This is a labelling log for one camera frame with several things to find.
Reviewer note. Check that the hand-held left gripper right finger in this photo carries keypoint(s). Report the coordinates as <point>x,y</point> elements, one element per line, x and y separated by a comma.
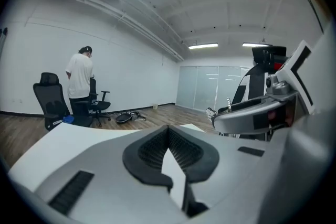
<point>231,178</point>

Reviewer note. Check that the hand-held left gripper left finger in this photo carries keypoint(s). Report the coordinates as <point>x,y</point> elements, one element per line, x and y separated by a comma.
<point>105,178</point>

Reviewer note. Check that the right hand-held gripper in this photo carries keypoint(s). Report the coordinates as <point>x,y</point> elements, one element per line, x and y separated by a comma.
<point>298,65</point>

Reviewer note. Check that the person's right hand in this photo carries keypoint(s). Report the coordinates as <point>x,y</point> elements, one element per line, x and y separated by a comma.
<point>272,117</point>

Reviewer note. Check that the black and white backpack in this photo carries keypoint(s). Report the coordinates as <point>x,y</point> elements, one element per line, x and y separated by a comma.
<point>256,86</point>

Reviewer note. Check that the frosted glass partition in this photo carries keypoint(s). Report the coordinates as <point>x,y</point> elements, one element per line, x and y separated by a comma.
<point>199,86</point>

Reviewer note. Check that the black equipment bundle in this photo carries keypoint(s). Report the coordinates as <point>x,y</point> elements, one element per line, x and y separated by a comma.
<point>123,118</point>

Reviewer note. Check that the small blue object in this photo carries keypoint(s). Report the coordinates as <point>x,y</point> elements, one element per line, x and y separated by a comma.
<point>68,120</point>

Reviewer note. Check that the black mesh office chair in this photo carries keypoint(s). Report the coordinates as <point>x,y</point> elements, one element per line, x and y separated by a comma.
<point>50,97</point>
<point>101,106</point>

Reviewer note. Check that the black and red device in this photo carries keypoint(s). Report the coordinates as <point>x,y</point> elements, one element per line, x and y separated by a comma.
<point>270,56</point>

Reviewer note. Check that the long ceiling light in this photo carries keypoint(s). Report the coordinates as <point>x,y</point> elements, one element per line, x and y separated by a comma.
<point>203,46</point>
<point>257,44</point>

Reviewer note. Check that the small beige bin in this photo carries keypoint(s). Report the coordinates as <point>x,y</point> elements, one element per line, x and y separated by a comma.
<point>155,106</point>

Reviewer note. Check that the white ceiling pipes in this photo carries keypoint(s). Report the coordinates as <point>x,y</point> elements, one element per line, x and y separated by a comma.
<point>147,34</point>

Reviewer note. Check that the grey gripper-mounted fisheye camera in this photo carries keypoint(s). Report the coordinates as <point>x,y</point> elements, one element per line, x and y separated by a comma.
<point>278,86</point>

